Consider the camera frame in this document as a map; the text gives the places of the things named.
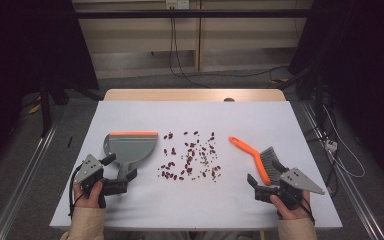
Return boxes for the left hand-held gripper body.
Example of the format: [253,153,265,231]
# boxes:
[74,154,129,198]

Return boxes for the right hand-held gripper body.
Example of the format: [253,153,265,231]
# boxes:
[255,167,325,210]

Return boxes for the grey dustpan with orange edge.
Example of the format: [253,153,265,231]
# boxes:
[103,131,159,181]

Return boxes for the orange brush with grey bristles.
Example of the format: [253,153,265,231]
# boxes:
[228,135,283,186]

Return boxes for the red beans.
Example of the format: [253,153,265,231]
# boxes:
[157,130,222,183]

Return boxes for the person's left hand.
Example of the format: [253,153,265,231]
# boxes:
[72,180,104,209]

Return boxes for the person's right hand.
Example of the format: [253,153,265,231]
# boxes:
[269,190,312,221]

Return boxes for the white power adapter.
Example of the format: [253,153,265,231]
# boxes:
[324,139,339,153]

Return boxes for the black metal stand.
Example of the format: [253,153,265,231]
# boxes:
[38,76,69,138]
[313,73,326,128]

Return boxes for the white table board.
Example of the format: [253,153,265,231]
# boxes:
[49,100,344,231]

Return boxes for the wooden table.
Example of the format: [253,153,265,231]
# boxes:
[103,88,287,103]

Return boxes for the black curtain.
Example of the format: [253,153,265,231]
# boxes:
[288,0,384,191]
[0,0,100,178]

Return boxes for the black horizontal bar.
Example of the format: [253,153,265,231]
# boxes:
[74,9,314,19]

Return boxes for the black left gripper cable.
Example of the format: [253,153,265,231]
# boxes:
[67,163,85,218]

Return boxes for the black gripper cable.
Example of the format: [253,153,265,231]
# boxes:
[298,195,316,225]
[67,163,85,218]

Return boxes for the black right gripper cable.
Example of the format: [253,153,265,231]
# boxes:
[298,195,316,225]

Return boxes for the black cable bundle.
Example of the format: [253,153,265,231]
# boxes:
[308,126,340,198]

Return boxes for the aluminium floor rail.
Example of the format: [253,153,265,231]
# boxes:
[299,101,384,240]
[0,121,61,240]

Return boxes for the white cable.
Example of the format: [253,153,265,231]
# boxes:
[323,104,367,179]

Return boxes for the black hanging cable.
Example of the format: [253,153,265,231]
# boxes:
[168,8,211,89]

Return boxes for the white wall socket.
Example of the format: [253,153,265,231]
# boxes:
[165,0,190,10]

